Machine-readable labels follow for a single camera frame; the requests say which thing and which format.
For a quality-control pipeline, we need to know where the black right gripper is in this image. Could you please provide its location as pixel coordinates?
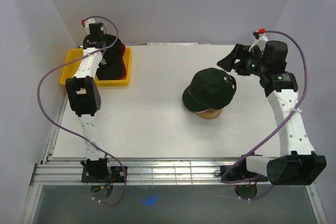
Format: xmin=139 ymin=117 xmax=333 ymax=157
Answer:
xmin=216 ymin=44 xmax=268 ymax=77

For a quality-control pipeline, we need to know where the black NY cap red brim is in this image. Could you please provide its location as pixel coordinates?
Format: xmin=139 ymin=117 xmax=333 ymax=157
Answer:
xmin=96 ymin=39 xmax=127 ymax=80

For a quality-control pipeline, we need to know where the dark green NY cap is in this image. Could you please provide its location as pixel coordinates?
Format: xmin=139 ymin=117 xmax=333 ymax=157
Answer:
xmin=182 ymin=68 xmax=237 ymax=112

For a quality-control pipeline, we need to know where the pink baseball cap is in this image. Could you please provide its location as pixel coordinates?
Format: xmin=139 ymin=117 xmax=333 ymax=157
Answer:
xmin=229 ymin=75 xmax=237 ymax=91

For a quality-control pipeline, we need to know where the black baseball cap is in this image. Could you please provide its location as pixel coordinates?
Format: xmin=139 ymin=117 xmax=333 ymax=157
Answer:
xmin=195 ymin=108 xmax=223 ymax=114

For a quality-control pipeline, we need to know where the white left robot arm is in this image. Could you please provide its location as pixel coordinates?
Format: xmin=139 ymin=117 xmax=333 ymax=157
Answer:
xmin=65 ymin=18 xmax=111 ymax=182

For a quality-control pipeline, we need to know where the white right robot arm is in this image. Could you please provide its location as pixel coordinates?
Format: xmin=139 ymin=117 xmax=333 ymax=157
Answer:
xmin=217 ymin=40 xmax=327 ymax=185

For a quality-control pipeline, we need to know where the yellow plastic tray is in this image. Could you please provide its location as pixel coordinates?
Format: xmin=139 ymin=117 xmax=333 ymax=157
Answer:
xmin=59 ymin=47 xmax=132 ymax=87

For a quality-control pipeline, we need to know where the wooden hat stand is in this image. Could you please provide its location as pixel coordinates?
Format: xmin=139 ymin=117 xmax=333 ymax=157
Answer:
xmin=195 ymin=113 xmax=221 ymax=120

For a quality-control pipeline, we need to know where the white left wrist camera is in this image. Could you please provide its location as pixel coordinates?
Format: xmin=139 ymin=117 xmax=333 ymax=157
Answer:
xmin=81 ymin=18 xmax=96 ymax=29

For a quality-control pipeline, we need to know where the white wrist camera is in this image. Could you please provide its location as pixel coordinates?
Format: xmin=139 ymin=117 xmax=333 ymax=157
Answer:
xmin=248 ymin=28 xmax=268 ymax=52
xmin=81 ymin=18 xmax=96 ymax=29

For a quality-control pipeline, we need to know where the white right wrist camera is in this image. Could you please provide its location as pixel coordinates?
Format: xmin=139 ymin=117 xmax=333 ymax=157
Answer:
xmin=248 ymin=28 xmax=268 ymax=52

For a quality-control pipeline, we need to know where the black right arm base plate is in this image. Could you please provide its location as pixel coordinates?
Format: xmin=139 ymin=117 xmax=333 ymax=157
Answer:
xmin=214 ymin=165 xmax=268 ymax=183

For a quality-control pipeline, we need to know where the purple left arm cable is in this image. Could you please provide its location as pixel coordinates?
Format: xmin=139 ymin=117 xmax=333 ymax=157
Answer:
xmin=37 ymin=15 xmax=128 ymax=206

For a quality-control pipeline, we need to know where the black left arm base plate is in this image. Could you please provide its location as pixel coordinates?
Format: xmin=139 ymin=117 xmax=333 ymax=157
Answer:
xmin=80 ymin=166 xmax=128 ymax=183

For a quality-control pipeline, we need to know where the aluminium front rail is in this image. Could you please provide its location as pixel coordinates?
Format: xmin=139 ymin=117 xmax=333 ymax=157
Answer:
xmin=30 ymin=157 xmax=316 ymax=187

